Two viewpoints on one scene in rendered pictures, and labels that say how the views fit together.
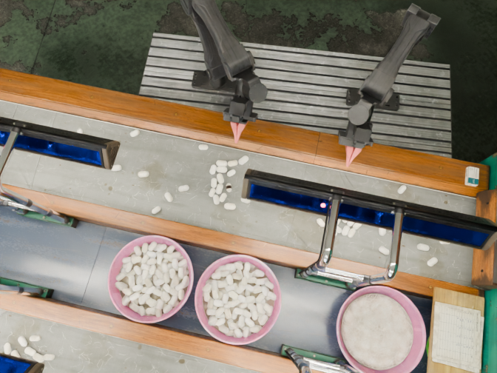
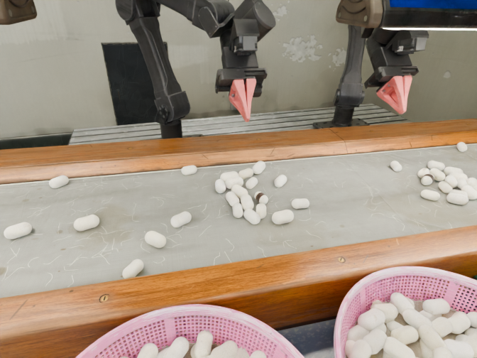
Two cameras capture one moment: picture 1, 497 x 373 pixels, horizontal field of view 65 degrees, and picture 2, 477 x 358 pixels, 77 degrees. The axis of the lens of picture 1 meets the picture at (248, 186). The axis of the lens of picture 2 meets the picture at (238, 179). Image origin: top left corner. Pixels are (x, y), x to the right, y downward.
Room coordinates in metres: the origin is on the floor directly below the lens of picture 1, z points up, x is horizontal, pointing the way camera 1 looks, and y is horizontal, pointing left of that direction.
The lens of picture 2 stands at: (0.00, 0.31, 1.07)
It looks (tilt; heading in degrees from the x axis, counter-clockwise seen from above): 32 degrees down; 333
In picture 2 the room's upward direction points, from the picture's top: 2 degrees clockwise
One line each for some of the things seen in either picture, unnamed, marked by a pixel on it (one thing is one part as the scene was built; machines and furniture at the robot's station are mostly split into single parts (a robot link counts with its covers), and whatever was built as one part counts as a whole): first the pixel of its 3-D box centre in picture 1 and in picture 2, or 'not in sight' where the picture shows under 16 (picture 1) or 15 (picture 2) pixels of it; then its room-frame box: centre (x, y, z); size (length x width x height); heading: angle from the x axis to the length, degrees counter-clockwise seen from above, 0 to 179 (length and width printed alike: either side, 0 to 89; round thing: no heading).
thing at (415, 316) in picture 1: (376, 330); not in sight; (-0.08, -0.39, 0.72); 0.27 x 0.27 x 0.10
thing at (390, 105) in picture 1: (375, 95); (343, 115); (0.75, -0.48, 0.71); 0.20 x 0.07 x 0.08; 82
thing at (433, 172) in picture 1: (228, 138); (215, 177); (0.60, 0.07, 0.67); 1.81 x 0.12 x 0.19; 77
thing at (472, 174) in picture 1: (472, 176); not in sight; (0.40, -0.75, 0.77); 0.06 x 0.04 x 0.02; 167
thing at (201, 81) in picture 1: (217, 77); (171, 132); (0.83, 0.11, 0.71); 0.20 x 0.07 x 0.08; 82
